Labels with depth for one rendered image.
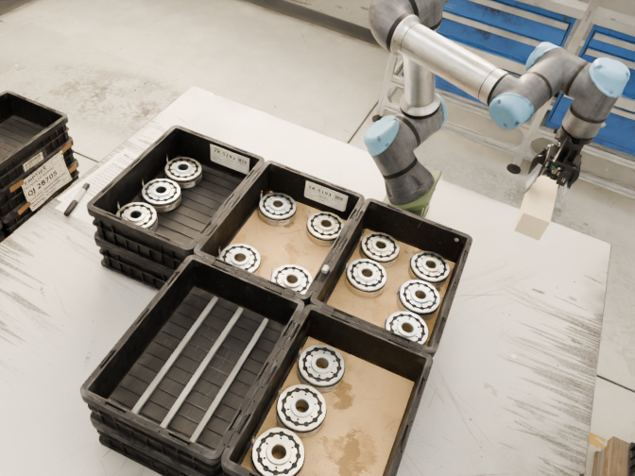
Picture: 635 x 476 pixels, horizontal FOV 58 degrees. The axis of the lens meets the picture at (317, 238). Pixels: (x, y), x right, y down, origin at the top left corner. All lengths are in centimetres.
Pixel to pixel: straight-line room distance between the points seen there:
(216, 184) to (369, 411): 78
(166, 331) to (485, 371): 81
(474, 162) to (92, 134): 209
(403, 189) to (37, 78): 256
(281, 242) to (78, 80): 239
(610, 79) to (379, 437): 85
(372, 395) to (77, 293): 81
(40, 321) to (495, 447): 114
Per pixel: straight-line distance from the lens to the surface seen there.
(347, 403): 128
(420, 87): 164
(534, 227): 141
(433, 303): 144
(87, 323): 156
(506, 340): 166
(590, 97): 129
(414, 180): 172
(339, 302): 142
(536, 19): 304
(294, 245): 152
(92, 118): 338
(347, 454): 123
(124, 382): 130
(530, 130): 328
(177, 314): 138
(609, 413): 261
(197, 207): 161
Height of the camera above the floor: 195
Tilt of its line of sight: 47 degrees down
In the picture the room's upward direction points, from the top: 10 degrees clockwise
